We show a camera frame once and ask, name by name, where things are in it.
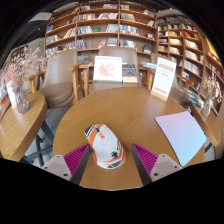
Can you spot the white framed floral picture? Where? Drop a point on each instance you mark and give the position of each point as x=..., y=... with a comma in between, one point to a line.
x=107, y=68

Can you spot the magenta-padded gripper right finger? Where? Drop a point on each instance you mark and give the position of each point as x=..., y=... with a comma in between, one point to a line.
x=146, y=159

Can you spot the grey padded wooden armchair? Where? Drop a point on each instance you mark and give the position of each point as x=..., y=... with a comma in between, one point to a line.
x=178, y=88
x=115, y=50
x=60, y=83

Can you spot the round wooden side table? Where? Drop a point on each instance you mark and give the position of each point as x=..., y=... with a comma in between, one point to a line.
x=208, y=125
x=20, y=130

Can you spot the stack of colourful books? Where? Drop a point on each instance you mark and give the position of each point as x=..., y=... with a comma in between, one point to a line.
x=195, y=98

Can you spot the white sign on wooden base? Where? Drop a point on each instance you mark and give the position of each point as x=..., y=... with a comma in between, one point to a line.
x=164, y=77

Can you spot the white orange black computer mouse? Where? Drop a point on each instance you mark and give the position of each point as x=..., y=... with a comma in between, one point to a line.
x=105, y=146

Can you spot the small distant bookshelf unit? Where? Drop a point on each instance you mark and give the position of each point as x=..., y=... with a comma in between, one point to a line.
x=18, y=53

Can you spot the pale lilac mouse pad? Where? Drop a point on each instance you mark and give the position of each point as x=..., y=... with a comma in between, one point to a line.
x=182, y=135

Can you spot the curved wooden bookshelf unit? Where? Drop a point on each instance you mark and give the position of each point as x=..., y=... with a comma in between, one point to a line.
x=190, y=43

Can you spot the light blue book stack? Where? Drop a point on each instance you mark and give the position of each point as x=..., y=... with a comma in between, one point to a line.
x=149, y=65

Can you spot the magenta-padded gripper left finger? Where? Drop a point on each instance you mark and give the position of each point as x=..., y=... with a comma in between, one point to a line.
x=77, y=158

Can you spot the dark cover book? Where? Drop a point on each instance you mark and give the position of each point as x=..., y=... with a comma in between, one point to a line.
x=129, y=72

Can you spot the wide wooden bookshelf unit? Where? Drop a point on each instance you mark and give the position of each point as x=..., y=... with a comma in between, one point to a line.
x=100, y=30

